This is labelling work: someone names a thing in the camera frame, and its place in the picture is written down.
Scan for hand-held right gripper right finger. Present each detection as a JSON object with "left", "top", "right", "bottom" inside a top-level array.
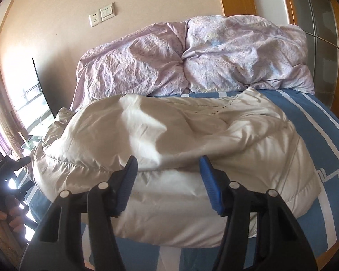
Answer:
[{"left": 199, "top": 155, "right": 318, "bottom": 271}]

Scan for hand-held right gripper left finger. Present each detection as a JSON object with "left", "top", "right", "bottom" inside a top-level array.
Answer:
[{"left": 24, "top": 155, "right": 138, "bottom": 271}]

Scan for glass television stand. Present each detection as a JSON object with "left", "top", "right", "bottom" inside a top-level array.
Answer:
[{"left": 18, "top": 127, "right": 46, "bottom": 151}]

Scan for person's left hand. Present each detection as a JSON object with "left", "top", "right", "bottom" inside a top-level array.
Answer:
[{"left": 0, "top": 203, "right": 26, "bottom": 233}]

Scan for blue white patterned bed sheet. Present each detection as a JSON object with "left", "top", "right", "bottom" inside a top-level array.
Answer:
[{"left": 25, "top": 89, "right": 339, "bottom": 271}]

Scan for white wall socket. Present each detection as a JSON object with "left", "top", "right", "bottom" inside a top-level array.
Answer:
[{"left": 89, "top": 13, "right": 102, "bottom": 28}]

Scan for purple crumpled duvet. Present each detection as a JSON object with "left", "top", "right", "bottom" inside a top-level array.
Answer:
[{"left": 71, "top": 15, "right": 315, "bottom": 112}]

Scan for black flat screen television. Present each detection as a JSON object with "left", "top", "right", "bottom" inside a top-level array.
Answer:
[{"left": 32, "top": 57, "right": 58, "bottom": 119}]

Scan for frosted glass door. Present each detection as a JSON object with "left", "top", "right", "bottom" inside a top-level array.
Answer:
[{"left": 285, "top": 0, "right": 339, "bottom": 102}]

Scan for white wall light switch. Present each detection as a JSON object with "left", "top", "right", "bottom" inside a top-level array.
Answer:
[{"left": 100, "top": 3, "right": 116, "bottom": 22}]

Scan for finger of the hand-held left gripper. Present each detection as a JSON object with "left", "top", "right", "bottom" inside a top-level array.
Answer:
[{"left": 10, "top": 156, "right": 31, "bottom": 171}]

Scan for white puffer jacket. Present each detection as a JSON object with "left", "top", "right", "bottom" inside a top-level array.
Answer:
[{"left": 31, "top": 87, "right": 322, "bottom": 239}]

